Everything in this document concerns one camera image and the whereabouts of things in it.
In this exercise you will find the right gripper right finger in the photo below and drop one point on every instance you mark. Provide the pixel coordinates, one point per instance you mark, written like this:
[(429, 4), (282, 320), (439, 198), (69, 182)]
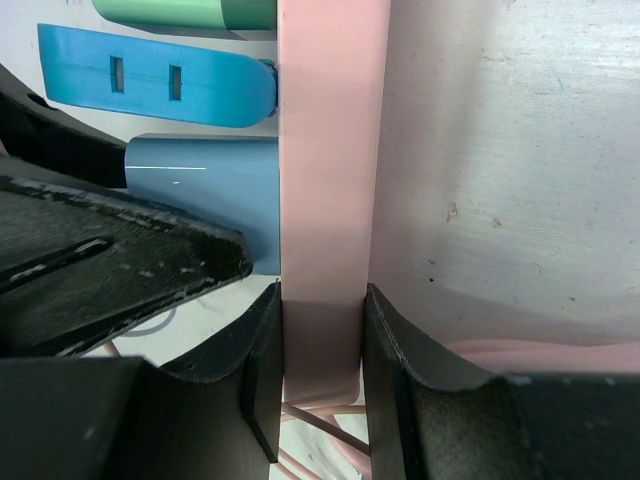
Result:
[(434, 415)]

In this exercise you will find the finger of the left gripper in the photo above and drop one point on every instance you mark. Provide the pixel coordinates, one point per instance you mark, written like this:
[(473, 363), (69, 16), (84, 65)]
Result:
[(83, 261)]

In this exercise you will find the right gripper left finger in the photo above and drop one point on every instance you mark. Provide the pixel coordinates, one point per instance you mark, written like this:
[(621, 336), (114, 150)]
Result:
[(212, 413)]

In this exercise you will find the light blue usb charger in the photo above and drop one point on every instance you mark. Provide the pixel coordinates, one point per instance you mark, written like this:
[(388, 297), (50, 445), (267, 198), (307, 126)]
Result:
[(232, 181)]

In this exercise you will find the blue plug adapter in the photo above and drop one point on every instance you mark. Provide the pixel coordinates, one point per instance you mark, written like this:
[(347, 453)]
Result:
[(131, 75)]

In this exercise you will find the green usb charger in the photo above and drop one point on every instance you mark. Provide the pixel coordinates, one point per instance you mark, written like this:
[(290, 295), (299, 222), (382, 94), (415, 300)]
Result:
[(260, 15)]

